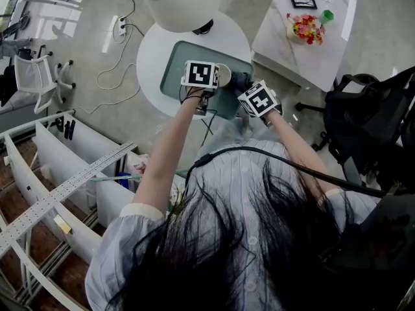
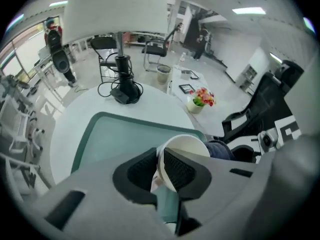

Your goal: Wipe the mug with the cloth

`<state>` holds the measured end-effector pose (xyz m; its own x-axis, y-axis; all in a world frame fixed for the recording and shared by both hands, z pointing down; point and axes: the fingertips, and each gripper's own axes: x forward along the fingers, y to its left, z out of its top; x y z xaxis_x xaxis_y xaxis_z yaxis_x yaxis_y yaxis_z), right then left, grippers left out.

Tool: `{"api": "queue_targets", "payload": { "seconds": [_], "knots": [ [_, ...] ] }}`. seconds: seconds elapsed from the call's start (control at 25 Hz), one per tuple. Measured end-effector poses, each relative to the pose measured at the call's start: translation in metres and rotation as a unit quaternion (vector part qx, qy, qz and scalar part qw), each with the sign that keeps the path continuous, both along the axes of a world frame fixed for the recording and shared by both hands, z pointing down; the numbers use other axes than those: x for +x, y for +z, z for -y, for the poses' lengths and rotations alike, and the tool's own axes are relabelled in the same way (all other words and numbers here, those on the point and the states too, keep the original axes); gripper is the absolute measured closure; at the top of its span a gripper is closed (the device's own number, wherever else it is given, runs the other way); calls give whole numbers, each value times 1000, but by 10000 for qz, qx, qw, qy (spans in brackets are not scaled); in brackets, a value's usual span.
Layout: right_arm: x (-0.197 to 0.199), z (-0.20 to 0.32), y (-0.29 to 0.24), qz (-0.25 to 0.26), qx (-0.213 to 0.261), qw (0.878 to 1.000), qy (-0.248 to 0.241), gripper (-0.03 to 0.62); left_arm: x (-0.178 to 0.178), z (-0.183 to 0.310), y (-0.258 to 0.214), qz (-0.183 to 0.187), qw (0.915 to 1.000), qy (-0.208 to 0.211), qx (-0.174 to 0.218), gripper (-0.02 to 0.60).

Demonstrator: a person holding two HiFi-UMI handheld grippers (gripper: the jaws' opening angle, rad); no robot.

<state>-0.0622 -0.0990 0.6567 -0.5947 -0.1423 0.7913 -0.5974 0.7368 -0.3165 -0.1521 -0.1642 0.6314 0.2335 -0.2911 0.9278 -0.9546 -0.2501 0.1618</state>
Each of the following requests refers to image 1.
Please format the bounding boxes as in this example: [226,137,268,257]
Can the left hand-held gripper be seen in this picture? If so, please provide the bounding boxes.
[180,60,222,117]

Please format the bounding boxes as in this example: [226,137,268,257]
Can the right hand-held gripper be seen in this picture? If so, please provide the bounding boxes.
[237,80,284,128]

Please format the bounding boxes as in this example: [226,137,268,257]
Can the white cup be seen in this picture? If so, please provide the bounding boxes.
[216,63,232,87]

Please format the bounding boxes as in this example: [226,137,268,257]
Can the dark blue cloth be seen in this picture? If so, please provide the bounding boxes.
[228,71,254,97]

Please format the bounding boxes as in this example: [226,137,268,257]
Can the person's left forearm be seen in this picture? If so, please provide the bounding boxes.
[132,91,204,212]

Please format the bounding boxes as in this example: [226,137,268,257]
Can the person's right forearm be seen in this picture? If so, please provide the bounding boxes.
[267,111,331,200]

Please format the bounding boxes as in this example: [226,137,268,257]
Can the teal tray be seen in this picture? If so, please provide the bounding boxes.
[160,40,254,121]

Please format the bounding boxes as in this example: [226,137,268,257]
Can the person's pale blue skirt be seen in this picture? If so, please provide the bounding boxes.
[197,117,279,152]

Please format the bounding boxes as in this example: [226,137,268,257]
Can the round white table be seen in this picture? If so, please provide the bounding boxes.
[136,11,254,119]

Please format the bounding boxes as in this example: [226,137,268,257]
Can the white marble table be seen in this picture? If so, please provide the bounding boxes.
[251,0,360,93]

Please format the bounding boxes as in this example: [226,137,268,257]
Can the white lamp shade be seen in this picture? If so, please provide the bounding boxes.
[138,0,221,36]

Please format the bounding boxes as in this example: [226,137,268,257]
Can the person's striped shirt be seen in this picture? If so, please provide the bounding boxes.
[84,139,380,311]

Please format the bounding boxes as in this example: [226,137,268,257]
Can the potted colourful flowers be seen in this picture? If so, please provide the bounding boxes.
[285,13,326,46]

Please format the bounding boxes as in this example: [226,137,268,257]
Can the black headrest office chair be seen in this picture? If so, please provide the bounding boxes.
[294,66,415,190]

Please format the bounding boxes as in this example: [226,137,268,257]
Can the white floral plastic bag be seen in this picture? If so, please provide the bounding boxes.
[128,154,150,176]

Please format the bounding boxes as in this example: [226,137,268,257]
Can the blue box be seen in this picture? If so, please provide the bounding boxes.
[117,172,134,189]

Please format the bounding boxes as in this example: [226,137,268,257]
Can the white perforated metal rack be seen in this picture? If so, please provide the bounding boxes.
[0,110,185,311]

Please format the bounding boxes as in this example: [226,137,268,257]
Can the white mesh office chair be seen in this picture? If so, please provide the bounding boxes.
[13,45,77,115]

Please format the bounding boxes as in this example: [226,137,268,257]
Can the black head-mounted rig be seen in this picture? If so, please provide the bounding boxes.
[319,189,415,311]

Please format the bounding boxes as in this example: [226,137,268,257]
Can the yellow paper tag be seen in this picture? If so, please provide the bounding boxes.
[53,214,72,235]

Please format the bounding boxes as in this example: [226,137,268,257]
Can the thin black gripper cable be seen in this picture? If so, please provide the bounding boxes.
[194,108,221,148]

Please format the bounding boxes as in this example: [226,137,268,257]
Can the thick black headset cable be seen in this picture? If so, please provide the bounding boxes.
[184,146,395,198]

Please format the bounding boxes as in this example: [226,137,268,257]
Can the black floor cable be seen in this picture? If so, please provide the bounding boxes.
[106,0,145,38]

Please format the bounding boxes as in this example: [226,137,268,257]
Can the white floor cable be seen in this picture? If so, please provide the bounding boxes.
[73,24,141,115]

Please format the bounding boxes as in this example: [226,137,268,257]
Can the black picture frame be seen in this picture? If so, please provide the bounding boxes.
[288,0,318,10]

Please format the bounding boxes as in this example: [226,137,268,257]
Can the green-handled tool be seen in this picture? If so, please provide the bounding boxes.
[89,175,143,183]

